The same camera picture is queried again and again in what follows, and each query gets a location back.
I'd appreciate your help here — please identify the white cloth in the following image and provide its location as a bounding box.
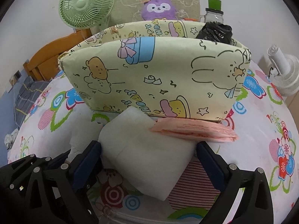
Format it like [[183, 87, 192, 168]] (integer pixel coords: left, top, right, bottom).
[[4, 128, 19, 150], [98, 107, 196, 201]]

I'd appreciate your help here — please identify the pink packet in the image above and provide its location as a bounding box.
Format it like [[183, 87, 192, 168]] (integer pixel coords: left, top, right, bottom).
[[150, 117, 238, 143]]

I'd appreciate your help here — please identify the black plastic bag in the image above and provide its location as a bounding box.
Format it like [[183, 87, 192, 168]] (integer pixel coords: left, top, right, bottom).
[[196, 22, 233, 44]]

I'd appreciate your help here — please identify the floral tablecloth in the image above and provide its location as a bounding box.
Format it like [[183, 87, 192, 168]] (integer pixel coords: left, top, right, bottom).
[[8, 63, 298, 223]]

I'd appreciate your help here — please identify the yellow cartoon fabric box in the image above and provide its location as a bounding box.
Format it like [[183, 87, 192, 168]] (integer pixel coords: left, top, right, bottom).
[[58, 19, 251, 121]]

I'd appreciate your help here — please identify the white floor fan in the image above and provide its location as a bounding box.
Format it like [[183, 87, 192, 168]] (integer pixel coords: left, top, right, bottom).
[[267, 44, 298, 97]]

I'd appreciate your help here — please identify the white crumpled cloth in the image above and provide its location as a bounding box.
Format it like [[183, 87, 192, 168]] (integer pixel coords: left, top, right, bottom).
[[4, 128, 19, 150]]

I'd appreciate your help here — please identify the green desk fan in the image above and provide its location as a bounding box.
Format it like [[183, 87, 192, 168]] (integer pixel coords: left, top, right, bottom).
[[58, 0, 115, 31]]

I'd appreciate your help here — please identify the purple plush bunny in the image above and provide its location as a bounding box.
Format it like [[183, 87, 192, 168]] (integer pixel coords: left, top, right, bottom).
[[141, 0, 177, 21]]

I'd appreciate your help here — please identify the glass jar green lid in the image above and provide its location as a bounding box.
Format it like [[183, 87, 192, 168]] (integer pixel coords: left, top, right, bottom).
[[199, 0, 224, 24]]

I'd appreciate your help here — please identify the grey plaid pillow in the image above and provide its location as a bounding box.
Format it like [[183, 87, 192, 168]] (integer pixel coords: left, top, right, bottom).
[[14, 76, 49, 129]]

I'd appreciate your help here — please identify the toothpick cup with scissors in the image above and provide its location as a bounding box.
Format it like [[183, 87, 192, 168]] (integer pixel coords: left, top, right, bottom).
[[182, 18, 198, 22]]

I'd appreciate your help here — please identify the wooden bed headboard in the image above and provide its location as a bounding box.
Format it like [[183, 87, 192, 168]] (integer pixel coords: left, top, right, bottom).
[[23, 29, 92, 81]]

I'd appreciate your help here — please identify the wall socket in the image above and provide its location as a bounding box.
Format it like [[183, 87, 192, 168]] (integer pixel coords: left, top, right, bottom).
[[14, 70, 22, 80]]

